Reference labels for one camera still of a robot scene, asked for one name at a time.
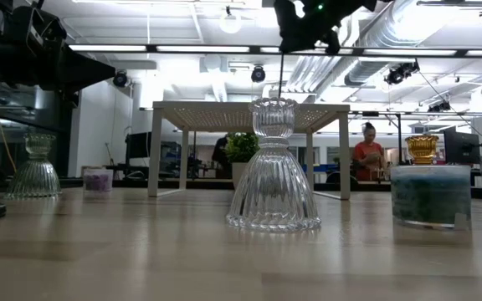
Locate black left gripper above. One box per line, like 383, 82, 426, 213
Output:
13, 6, 116, 94

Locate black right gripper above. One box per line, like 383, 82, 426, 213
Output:
273, 0, 378, 56

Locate black tall candlestick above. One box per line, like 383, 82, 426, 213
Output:
278, 52, 286, 99

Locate clear ribbed glass candle holder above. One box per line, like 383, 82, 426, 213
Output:
225, 97, 322, 233
4, 132, 63, 200

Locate amber glass candle holder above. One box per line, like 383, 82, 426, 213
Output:
404, 134, 440, 166

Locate purple candle glass jar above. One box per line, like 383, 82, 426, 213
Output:
82, 167, 115, 193

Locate blue candle glass jar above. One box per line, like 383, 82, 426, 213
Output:
390, 164, 473, 232

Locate black ceiling spotlight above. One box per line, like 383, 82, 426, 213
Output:
250, 65, 267, 84
428, 99, 452, 113
112, 69, 130, 89
383, 59, 421, 86

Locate round pendant lamp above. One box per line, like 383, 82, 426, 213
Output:
218, 5, 244, 35

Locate black computer monitor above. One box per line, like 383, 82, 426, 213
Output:
442, 126, 481, 166
125, 131, 152, 160

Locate long led light bar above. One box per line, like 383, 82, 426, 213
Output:
68, 43, 482, 59

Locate white perforated shelf riser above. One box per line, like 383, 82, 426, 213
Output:
147, 100, 351, 201

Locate person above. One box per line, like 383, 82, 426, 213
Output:
211, 134, 233, 180
352, 121, 387, 182

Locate green potted plant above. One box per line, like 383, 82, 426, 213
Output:
223, 132, 261, 189

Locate silver ventilation duct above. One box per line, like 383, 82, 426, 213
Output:
285, 0, 424, 95

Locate yellow cable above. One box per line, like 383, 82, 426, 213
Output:
0, 80, 18, 173

